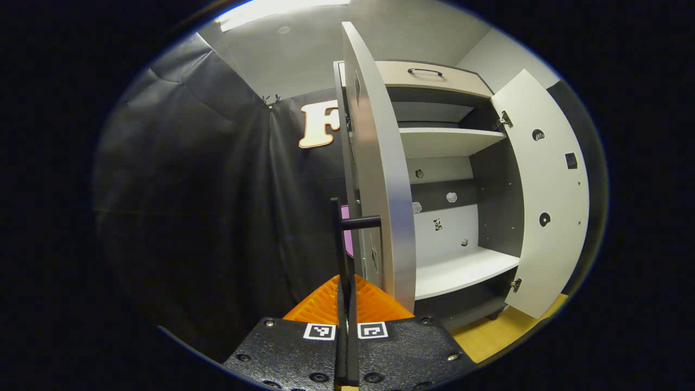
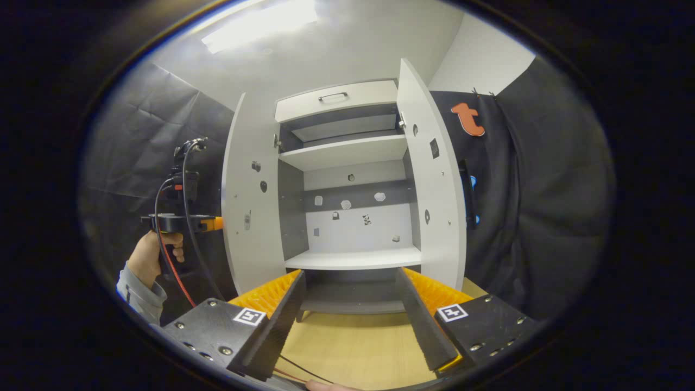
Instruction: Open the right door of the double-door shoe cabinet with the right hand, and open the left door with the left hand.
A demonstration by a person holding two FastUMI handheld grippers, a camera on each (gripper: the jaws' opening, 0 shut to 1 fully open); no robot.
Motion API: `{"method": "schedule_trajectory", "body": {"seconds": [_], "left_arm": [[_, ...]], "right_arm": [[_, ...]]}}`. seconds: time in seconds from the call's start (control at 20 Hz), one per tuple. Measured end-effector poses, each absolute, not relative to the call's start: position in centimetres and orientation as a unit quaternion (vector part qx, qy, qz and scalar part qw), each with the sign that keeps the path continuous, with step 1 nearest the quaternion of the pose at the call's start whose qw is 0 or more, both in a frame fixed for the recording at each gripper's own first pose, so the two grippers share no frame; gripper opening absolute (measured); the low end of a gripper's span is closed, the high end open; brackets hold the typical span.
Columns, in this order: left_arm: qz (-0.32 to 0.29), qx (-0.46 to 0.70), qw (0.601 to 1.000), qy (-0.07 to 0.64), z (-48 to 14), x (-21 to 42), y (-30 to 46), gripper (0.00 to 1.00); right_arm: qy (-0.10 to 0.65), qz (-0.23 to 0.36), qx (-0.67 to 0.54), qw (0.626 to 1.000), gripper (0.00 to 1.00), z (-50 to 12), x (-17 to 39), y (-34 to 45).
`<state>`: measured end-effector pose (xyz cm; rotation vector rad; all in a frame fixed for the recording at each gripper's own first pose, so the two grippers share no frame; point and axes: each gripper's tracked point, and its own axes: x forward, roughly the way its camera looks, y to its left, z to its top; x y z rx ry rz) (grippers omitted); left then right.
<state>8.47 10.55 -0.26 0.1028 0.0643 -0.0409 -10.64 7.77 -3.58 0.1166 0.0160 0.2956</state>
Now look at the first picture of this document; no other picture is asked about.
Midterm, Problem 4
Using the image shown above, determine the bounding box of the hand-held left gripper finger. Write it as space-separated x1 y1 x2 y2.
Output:
346 274 478 391
223 274 348 391

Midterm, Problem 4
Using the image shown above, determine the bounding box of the black door handle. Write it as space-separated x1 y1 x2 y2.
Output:
330 198 382 326

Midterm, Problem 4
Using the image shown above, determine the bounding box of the cabinet door with camera sticker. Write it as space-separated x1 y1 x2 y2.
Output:
333 22 418 314

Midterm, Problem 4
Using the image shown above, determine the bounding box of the beige double-door shoe cabinet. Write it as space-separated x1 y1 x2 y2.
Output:
333 59 525 332

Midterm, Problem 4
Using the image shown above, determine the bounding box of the cabinet door with headphone sticker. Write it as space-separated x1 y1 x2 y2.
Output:
490 69 591 319

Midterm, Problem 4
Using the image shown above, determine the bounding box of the beige cabinet drawer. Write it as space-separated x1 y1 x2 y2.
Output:
375 60 494 98

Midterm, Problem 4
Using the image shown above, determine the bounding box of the black backdrop cloth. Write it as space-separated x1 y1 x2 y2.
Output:
92 33 609 362

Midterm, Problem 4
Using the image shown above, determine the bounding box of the ceiling light panel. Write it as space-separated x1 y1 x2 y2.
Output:
217 0 351 32

